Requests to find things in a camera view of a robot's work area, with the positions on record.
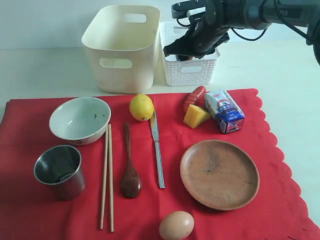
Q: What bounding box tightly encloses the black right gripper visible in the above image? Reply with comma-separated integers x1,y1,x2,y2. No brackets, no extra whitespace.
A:
163,14,230,61

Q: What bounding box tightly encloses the blue white milk carton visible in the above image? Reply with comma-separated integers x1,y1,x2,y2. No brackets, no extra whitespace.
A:
204,89,245,134

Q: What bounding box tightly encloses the yellow cheese wedge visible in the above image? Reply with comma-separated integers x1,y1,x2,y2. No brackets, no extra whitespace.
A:
183,104,212,129

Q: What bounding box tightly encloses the yellow lemon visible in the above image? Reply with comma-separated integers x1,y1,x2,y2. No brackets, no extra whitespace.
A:
129,94,155,122

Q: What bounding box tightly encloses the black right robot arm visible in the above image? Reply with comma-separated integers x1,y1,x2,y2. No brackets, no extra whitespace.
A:
163,0,320,61

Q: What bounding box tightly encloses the white perforated plastic basket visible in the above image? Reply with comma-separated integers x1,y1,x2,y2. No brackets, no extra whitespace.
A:
159,21,221,87

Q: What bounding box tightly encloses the red toy sausage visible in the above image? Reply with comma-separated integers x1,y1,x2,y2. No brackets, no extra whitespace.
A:
183,85,206,113

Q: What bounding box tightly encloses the cream plastic storage bin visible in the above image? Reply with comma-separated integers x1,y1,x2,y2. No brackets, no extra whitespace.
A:
81,5,161,94

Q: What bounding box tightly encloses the silver table knife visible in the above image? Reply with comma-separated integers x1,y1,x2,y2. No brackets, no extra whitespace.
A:
150,110,165,189

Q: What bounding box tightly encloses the right wooden chopstick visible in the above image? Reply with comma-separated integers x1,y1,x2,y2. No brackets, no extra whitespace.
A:
108,124,114,233

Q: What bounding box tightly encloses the wooden chopstick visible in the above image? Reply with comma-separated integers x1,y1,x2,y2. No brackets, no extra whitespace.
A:
108,124,114,233
99,125,108,230

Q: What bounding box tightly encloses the left wooden chopstick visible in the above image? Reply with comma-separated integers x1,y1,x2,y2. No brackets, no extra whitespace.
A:
99,125,108,230

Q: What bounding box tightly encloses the white ceramic bowl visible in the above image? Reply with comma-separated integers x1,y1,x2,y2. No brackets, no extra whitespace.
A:
49,97,112,146

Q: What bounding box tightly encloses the brown wooden plate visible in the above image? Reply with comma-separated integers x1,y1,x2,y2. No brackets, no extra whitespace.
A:
179,139,260,211

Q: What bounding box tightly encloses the red tablecloth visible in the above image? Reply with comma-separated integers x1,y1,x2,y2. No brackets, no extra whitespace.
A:
0,88,320,240

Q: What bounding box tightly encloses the dark wooden spoon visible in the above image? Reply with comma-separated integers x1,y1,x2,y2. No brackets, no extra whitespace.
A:
120,122,142,199

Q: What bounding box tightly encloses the stainless steel cup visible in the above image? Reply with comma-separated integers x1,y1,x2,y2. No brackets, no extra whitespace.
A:
33,145,86,201

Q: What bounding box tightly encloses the brown egg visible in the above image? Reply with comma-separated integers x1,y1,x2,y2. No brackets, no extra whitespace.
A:
158,210,195,240

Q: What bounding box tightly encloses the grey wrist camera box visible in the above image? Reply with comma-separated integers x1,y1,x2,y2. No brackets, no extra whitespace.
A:
171,0,206,19

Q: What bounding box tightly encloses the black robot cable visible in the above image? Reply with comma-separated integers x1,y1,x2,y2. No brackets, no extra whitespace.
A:
174,17,311,42

